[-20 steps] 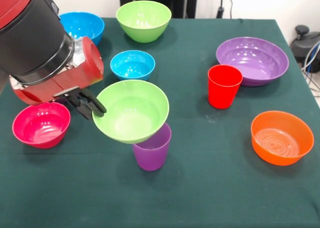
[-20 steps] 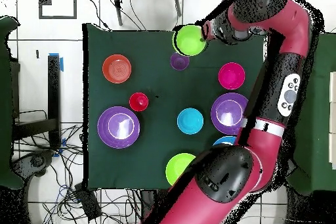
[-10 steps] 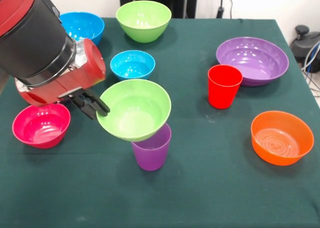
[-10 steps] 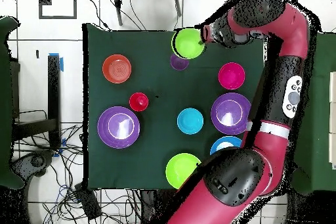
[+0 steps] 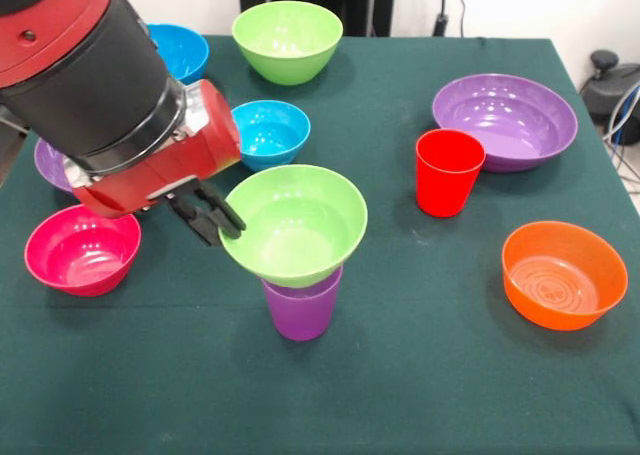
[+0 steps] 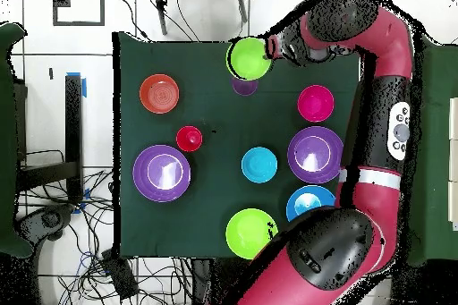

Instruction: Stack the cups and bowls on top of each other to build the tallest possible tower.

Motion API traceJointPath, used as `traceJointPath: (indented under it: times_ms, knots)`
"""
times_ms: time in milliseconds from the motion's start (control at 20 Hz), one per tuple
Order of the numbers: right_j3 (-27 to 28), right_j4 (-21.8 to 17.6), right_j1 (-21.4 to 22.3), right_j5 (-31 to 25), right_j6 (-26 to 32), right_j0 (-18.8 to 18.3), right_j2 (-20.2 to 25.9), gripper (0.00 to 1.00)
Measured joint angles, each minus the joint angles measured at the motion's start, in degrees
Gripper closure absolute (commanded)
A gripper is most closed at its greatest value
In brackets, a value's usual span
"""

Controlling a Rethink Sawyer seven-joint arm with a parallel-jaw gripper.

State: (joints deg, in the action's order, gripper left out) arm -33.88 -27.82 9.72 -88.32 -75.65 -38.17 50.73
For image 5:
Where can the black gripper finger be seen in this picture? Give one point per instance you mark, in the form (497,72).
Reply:
(220,210)
(197,222)

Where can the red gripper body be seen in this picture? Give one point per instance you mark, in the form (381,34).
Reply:
(190,160)

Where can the small green bowl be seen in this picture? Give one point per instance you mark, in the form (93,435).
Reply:
(300,235)

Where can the purple cup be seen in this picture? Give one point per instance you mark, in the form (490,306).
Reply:
(300,315)

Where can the red cup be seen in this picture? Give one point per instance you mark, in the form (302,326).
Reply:
(445,185)

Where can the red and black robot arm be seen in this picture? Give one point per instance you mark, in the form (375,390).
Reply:
(75,75)

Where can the small blue bowl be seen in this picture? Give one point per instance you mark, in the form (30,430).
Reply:
(275,135)

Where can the large blue bowl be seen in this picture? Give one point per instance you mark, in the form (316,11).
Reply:
(185,50)

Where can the pink bowl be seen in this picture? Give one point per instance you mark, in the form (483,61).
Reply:
(80,260)

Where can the large green bowl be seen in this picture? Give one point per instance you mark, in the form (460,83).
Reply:
(285,70)

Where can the wide purple bowl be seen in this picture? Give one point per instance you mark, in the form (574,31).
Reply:
(525,125)
(50,167)

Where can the dark green tablecloth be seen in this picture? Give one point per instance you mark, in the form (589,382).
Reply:
(300,375)

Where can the orange bowl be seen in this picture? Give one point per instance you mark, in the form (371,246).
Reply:
(560,315)

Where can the black grey machine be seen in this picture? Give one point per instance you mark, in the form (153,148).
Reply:
(615,85)

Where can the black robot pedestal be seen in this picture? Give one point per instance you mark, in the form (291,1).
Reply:
(360,5)

